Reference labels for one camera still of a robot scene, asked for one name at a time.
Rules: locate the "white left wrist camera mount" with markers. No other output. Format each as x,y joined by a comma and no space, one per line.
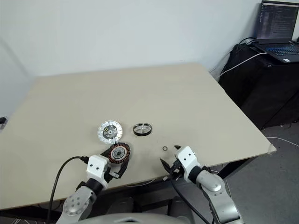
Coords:
96,166

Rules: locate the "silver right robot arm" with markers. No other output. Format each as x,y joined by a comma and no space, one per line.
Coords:
217,191

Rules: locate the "dark rounded shape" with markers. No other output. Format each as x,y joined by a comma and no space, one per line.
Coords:
121,206
181,206

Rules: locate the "transparent round gear disc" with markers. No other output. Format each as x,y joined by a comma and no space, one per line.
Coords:
109,131

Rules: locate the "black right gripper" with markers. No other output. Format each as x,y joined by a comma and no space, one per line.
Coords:
176,170

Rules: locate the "motor housing with copper windings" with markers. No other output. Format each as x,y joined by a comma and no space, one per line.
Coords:
119,152

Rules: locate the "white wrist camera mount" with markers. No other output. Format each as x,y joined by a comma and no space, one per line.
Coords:
187,158
96,166

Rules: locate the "black rotor with silver spokes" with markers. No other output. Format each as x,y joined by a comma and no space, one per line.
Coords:
142,129

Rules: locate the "clear table corner tape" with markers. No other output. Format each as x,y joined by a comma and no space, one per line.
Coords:
272,149

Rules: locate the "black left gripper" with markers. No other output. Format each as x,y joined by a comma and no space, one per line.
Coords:
112,175

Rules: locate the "black open laptop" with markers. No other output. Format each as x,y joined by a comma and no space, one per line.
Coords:
275,25

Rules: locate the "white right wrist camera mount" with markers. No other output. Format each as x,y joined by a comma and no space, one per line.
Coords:
187,158

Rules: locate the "large black case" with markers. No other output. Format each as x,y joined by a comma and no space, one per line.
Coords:
261,93

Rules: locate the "small black object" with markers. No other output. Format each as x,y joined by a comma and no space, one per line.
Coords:
2,120

